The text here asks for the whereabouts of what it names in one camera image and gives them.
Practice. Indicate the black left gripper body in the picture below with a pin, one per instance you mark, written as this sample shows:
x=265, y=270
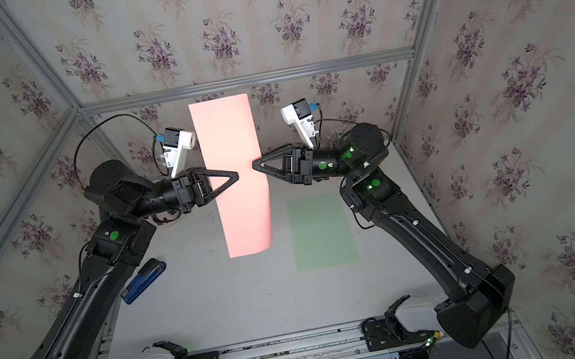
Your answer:
x=185, y=198

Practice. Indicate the blue stapler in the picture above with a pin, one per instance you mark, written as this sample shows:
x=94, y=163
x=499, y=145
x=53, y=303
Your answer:
x=151, y=270

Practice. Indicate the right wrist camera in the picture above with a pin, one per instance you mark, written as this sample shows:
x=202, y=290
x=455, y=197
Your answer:
x=300, y=115

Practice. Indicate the green paper sheet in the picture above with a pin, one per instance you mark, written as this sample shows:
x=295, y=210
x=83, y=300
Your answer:
x=322, y=236

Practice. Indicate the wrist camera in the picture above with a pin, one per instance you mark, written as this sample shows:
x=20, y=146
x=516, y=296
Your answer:
x=175, y=143
x=300, y=115

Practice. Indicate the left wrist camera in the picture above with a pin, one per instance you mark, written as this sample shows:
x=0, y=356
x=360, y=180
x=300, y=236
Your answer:
x=175, y=143

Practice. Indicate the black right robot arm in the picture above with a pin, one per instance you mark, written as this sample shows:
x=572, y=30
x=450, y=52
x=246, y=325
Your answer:
x=478, y=294

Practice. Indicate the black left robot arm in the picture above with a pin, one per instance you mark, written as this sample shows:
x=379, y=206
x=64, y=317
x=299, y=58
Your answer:
x=129, y=204

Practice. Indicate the aluminium mounting rail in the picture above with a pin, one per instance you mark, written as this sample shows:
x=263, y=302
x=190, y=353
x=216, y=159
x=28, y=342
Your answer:
x=354, y=340

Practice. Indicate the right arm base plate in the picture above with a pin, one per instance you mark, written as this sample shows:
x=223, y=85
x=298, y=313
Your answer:
x=398, y=331

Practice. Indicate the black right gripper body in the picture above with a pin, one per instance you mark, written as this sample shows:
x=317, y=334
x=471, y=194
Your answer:
x=309, y=164

